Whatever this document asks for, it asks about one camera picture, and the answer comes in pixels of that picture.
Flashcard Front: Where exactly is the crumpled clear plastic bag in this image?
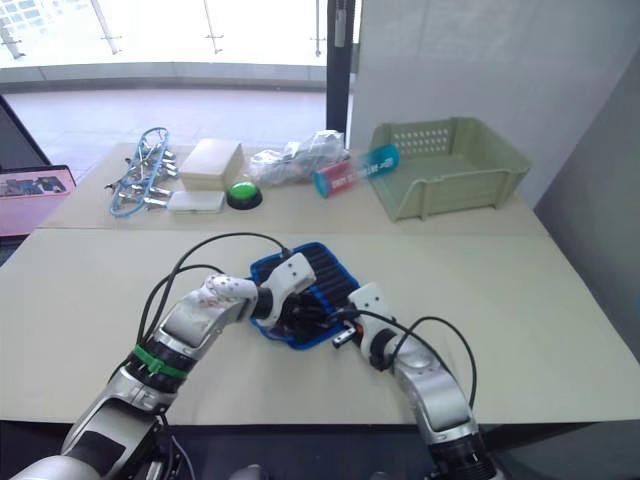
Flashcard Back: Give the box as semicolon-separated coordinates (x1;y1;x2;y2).
248;128;352;190

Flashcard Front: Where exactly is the blue and black tool roll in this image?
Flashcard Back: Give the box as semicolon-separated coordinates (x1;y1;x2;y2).
248;241;362;352

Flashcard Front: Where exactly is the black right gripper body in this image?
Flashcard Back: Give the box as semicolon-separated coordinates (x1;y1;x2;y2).
331;308;364;350

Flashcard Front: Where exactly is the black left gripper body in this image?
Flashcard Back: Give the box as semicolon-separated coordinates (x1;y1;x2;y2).
273;293;312;335

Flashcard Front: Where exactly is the pink framed screen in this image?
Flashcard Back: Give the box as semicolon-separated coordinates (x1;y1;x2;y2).
0;164;77;237

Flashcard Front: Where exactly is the pink and cyan tube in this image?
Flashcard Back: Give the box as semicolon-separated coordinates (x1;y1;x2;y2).
311;143;402;200

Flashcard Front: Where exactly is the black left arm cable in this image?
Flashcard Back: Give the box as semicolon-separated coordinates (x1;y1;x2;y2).
135;231;294;351

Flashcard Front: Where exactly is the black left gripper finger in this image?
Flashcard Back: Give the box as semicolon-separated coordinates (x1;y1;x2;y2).
292;322;326;346
305;298;335;326

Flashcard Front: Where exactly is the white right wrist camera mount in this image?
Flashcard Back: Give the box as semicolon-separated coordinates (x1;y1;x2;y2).
347;282;397;357

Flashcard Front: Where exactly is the green plastic basket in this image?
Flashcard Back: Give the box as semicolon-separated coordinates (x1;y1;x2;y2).
368;116;532;224

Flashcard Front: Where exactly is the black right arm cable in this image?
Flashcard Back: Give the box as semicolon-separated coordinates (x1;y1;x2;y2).
344;308;479;416

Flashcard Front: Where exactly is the beige rectangular box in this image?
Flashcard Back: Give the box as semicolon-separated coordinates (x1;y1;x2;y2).
178;138;245;192

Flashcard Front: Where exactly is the black door frame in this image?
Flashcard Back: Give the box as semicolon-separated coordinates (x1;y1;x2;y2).
325;0;362;150

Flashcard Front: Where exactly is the small white flat case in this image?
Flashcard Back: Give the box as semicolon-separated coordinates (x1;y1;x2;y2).
166;190;227;216

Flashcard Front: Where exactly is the dark rounded shape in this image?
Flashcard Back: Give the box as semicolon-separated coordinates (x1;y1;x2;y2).
228;463;274;480

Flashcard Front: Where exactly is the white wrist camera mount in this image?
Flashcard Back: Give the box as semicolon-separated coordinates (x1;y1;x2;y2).
347;282;397;357
258;252;317;322

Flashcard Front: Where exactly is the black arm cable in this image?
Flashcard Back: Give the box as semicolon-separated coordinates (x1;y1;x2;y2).
344;308;479;416
135;231;294;351

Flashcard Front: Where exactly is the metal railing post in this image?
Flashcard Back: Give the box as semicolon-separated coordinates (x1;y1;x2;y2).
309;0;327;60
202;0;225;56
89;0;124;56

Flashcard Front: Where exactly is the green push button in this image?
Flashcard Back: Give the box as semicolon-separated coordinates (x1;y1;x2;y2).
225;180;264;211

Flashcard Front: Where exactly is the blue wire rack with clips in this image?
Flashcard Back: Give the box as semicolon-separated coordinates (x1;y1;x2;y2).
104;126;180;219

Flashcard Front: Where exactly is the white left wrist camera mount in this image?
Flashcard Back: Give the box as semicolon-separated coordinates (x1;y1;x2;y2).
258;252;317;322

